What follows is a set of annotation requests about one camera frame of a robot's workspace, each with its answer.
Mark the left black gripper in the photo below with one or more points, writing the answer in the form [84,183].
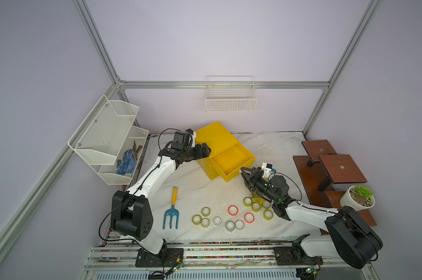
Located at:
[199,153]

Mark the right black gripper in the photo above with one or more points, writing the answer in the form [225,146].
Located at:
[254,178]

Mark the yellow tape roll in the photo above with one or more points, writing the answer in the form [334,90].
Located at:
[247,201]
[266,205]
[196,219]
[206,211]
[268,215]
[256,207]
[205,222]

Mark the yellow plastic drawer cabinet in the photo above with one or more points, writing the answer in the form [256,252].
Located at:
[218,139]

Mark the yellow top drawer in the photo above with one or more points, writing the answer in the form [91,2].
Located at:
[229,162]

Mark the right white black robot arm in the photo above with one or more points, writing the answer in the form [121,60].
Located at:
[349,237]

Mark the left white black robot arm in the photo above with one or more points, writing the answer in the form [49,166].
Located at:
[131,213]

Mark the red tape roll upper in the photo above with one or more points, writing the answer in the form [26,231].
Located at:
[233,210]

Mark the red tape roll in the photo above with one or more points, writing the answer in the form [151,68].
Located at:
[249,218]
[233,210]

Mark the red tape roll lower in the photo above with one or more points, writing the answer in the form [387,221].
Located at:
[249,218]

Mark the white tape roll right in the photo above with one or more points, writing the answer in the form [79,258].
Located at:
[239,224]

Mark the white tape roll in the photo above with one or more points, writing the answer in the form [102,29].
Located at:
[239,224]
[230,226]
[217,221]

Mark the white tape roll middle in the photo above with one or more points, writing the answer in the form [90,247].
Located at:
[230,226]

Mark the white tape roll left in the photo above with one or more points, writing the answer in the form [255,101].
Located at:
[217,221]

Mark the yellow black work glove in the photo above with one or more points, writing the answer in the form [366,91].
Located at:
[257,198]

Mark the brown wooden stepped shelf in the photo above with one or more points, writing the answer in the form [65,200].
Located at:
[321,168]

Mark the blue cloth item on shelf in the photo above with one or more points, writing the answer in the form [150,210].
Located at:
[128,164]

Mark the potted succulent white pot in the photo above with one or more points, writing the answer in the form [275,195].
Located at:
[358,197]

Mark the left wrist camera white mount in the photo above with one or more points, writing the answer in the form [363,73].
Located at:
[192,135]

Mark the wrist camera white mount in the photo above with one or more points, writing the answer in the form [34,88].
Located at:
[267,170]
[192,135]

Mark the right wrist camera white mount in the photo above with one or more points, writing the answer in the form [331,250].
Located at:
[267,170]

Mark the white wire wall basket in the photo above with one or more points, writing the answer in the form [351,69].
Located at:
[230,94]

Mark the teal garden fork yellow handle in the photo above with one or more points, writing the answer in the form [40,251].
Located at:
[172,213]

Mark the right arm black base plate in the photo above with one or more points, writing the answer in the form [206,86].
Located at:
[288,256]

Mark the white mesh two-tier wall shelf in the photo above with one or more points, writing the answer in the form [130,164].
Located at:
[106,134]

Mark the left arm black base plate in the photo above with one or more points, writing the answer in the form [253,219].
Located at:
[168,257]

